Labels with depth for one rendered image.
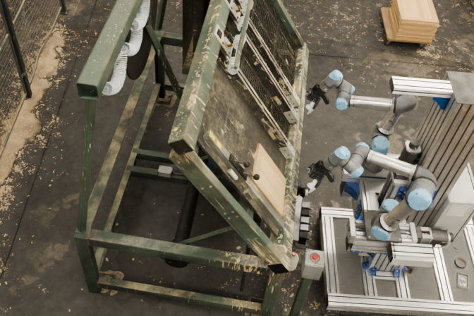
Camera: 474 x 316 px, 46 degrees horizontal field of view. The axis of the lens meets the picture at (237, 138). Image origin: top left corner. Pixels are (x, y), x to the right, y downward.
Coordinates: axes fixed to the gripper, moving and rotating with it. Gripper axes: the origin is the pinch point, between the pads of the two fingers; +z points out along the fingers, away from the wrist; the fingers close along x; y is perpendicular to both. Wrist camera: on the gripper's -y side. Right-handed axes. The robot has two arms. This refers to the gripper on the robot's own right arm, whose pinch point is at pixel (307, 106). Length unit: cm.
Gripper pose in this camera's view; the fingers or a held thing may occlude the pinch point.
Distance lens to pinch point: 380.7
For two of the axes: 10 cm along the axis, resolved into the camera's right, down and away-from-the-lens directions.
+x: -0.4, 7.5, -6.6
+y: -8.5, -3.7, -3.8
